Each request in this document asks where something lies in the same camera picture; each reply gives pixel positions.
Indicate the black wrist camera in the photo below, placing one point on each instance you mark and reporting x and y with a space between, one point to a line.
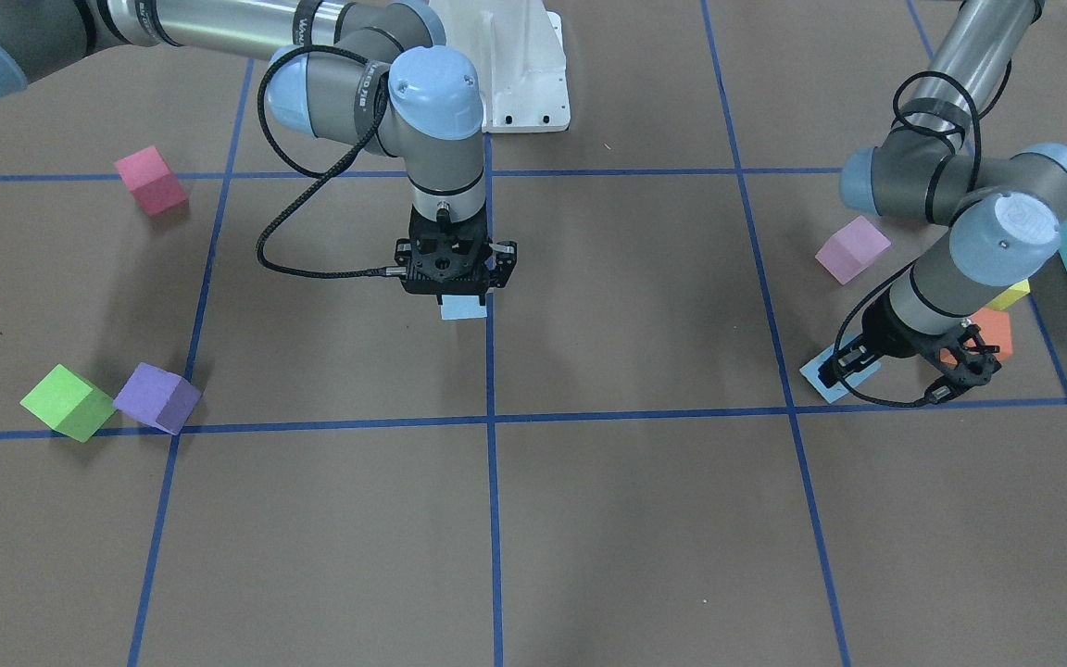
442 273
964 359

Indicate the purple foam block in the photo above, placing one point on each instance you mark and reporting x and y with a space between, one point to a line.
157 398

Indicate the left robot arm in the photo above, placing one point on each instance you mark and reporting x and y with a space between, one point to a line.
1003 217

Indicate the light pink foam block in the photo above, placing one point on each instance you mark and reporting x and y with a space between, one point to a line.
852 249

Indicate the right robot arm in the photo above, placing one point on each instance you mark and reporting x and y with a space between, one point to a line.
342 78

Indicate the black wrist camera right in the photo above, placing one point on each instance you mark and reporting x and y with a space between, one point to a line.
442 273

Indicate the yellow foam block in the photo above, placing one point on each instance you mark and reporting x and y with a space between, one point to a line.
1010 295

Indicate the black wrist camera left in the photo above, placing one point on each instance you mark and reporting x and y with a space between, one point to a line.
964 359

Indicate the blue foam block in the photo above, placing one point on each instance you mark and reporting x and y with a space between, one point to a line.
461 308
825 384

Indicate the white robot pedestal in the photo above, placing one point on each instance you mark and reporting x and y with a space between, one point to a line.
517 48

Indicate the orange foam block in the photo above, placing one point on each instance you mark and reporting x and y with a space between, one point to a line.
995 330

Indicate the magenta foam block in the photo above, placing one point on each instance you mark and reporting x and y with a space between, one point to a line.
151 182

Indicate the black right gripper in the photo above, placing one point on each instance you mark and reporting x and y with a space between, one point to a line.
507 259

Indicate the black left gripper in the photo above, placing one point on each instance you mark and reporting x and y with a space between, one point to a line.
884 334

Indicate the green foam block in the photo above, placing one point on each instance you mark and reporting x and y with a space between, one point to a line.
69 404

